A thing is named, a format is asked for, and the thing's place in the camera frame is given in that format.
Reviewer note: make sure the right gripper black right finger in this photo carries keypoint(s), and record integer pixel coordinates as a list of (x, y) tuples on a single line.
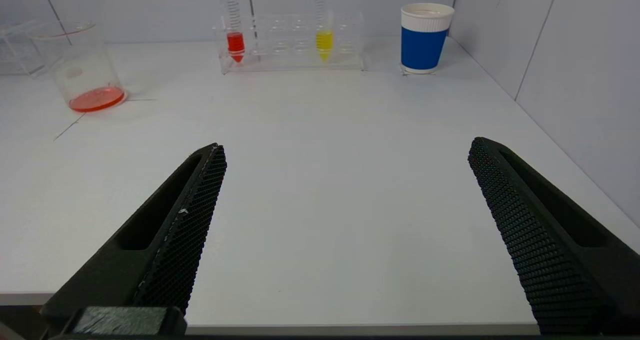
[(550, 250)]

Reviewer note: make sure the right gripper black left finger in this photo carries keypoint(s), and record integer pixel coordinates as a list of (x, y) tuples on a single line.
[(170, 240)]

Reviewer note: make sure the test tube with red pigment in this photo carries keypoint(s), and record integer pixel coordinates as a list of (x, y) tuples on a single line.
[(235, 42)]

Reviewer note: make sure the clear acrylic test tube rack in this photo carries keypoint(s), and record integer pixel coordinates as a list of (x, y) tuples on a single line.
[(20, 50), (295, 40)]

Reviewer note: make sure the test tube with yellow pigment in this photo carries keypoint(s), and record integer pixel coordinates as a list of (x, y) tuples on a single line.
[(324, 42)]

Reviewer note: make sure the clear glass beaker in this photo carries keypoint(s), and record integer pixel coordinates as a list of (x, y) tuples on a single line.
[(92, 97)]

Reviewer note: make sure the white paper cup blue sleeve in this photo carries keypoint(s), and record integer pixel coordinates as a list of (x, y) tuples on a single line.
[(422, 45)]

